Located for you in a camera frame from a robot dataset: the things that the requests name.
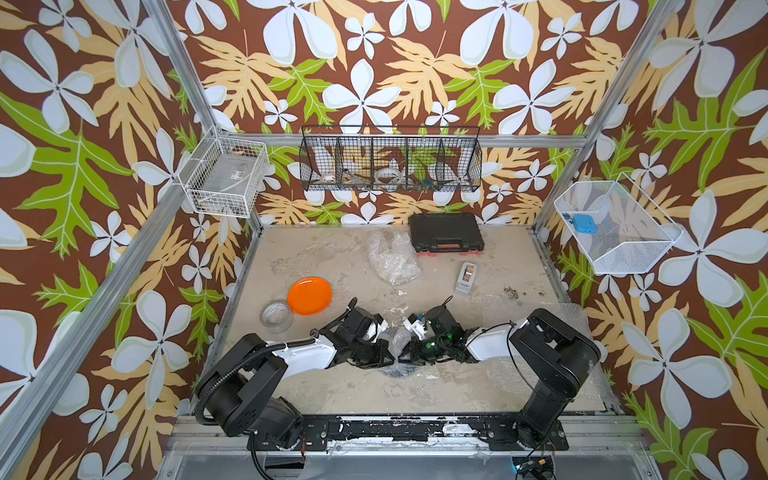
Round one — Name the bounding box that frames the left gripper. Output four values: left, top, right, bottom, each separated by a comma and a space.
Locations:
350, 338, 399, 367

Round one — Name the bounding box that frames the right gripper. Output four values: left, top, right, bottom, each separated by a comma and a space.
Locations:
397, 336, 449, 367

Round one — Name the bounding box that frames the clear bubble wrap sheet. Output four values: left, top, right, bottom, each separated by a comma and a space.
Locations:
367, 231, 422, 286

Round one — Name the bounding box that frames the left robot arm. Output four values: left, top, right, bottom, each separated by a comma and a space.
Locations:
194, 301, 395, 449

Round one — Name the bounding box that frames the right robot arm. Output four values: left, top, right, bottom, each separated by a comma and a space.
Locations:
397, 304, 600, 448

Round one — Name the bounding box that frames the white tape dispenser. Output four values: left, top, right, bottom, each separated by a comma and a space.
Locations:
455, 262, 477, 296

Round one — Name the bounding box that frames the orange plate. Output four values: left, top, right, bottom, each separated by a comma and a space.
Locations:
286, 277, 333, 316

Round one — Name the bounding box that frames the black plastic case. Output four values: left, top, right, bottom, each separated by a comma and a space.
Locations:
408, 213, 485, 255

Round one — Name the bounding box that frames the blue object in basket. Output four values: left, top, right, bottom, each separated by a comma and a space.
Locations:
570, 214, 598, 235

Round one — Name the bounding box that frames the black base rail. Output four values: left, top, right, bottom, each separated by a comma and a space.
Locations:
248, 412, 569, 453

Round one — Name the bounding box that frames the black wire basket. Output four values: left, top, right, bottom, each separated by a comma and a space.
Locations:
298, 125, 483, 192

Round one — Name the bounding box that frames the white wire basket left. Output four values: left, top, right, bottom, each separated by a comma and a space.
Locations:
179, 128, 271, 219

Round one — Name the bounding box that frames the white wire basket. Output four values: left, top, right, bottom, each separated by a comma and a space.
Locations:
554, 174, 683, 276
179, 128, 271, 219

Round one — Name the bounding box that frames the white wire basket right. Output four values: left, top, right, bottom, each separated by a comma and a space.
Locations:
554, 174, 683, 276

